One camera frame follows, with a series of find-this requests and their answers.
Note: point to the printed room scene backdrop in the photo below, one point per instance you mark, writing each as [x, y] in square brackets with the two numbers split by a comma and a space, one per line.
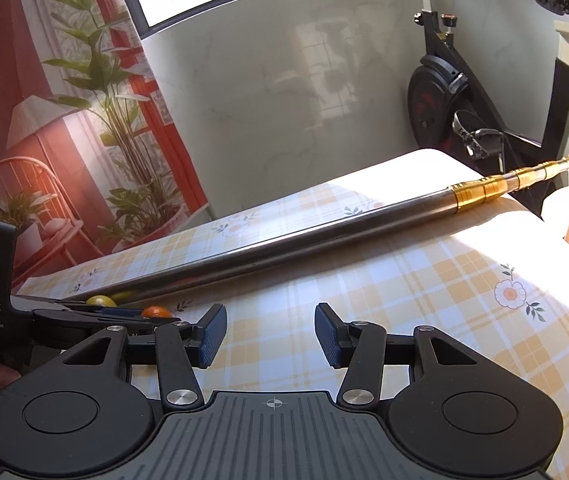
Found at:
[91, 163]

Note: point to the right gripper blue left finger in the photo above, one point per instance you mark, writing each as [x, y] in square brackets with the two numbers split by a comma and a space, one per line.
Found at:
[176, 348]

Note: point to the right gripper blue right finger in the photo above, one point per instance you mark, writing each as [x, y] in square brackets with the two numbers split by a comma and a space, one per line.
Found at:
[363, 349]

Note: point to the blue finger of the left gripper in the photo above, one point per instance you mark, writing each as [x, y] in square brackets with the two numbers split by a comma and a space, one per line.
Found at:
[120, 312]
[142, 323]

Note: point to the steel telescopic pole gold end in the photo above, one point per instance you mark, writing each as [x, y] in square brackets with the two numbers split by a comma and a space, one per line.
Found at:
[258, 256]

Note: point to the green citrus fruit far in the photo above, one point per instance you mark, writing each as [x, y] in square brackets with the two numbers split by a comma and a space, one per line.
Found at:
[101, 301]

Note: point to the black exercise bike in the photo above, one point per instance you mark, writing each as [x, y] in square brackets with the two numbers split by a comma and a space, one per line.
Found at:
[492, 88]

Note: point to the orange mandarin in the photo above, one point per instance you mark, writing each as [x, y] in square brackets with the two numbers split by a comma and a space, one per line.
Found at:
[156, 312]

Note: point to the yellow plaid floral tablecloth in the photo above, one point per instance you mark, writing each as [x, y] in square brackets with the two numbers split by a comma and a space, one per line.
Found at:
[496, 278]

